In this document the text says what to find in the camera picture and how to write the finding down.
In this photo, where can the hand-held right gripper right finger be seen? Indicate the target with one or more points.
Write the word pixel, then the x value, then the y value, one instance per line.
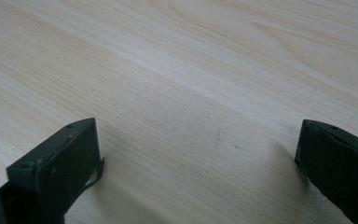
pixel 341 168

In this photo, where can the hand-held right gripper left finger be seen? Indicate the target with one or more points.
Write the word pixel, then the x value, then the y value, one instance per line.
pixel 62 168

